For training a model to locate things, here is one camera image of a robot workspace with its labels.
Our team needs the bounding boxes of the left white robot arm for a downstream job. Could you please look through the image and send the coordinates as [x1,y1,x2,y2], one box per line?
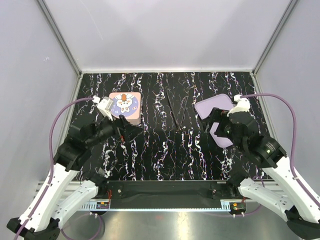
[6,115,144,240]

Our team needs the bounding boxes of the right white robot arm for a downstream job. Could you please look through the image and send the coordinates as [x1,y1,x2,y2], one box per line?
[201,107,320,240]

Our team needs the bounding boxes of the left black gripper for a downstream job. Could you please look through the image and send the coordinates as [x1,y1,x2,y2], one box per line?
[86,109,144,148]

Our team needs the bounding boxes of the silver metal box lid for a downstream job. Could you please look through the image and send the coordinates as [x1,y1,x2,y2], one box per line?
[109,92,142,125]

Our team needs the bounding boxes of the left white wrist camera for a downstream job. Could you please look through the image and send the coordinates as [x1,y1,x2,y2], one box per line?
[92,96,114,121]

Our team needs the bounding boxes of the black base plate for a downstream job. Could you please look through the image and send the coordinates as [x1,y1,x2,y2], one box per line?
[107,180,244,202]

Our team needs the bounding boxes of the left orange connector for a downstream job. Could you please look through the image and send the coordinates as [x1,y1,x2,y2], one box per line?
[96,201,110,209]

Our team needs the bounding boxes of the white cable duct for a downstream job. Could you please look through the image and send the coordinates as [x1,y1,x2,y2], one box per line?
[78,198,231,212]

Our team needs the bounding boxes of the metal tongs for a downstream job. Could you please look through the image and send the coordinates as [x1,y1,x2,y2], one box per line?
[165,87,189,132]

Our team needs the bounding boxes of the lavender plastic tray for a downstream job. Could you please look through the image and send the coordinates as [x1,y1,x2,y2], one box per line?
[195,93,233,148]

